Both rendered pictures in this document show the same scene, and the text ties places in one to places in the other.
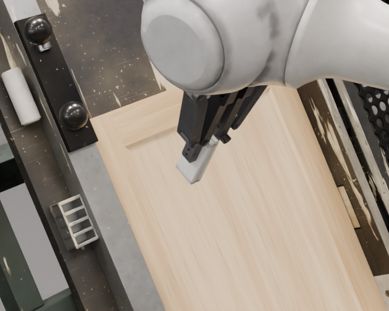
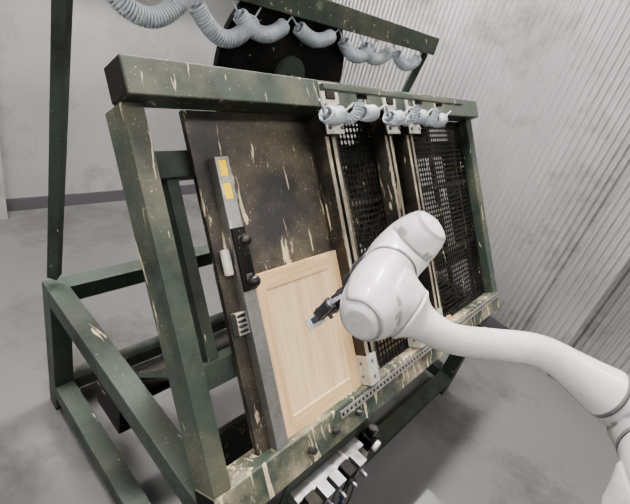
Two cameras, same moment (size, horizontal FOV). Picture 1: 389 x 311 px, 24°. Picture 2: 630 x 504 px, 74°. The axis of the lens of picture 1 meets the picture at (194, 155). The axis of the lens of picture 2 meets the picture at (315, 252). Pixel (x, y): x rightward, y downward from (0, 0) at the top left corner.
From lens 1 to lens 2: 0.28 m
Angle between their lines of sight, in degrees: 10
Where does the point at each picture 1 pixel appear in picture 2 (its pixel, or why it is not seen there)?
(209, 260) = (292, 344)
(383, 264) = (361, 351)
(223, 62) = (377, 334)
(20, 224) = not seen: hidden behind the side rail
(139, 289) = (263, 357)
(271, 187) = not seen: hidden behind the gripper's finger
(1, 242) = (204, 327)
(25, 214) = not seen: hidden behind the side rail
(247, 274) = (306, 351)
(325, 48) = (414, 331)
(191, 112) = (324, 310)
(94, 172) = (253, 301)
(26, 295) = (211, 352)
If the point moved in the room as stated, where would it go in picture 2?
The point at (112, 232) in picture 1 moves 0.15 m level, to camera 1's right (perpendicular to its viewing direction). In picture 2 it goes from (256, 330) to (302, 337)
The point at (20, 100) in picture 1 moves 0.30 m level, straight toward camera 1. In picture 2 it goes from (226, 265) to (237, 332)
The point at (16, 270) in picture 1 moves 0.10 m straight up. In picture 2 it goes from (209, 340) to (213, 315)
